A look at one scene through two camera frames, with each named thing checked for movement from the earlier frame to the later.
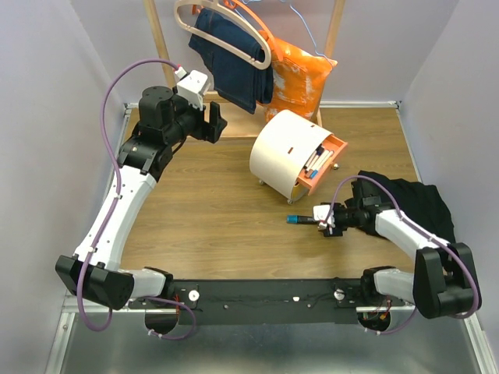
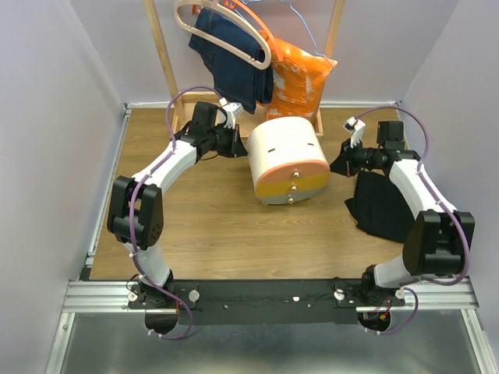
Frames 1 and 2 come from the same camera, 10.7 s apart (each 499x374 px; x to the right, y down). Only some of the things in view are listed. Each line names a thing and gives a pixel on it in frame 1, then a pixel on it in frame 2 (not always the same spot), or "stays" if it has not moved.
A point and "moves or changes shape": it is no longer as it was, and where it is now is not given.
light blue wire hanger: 295,10 stays
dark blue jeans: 236,82 stays
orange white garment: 299,80 stays
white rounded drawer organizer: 291,157 moves or changes shape
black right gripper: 337,230 -> 343,164
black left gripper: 210,131 -> 236,147
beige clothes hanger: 263,65 stays
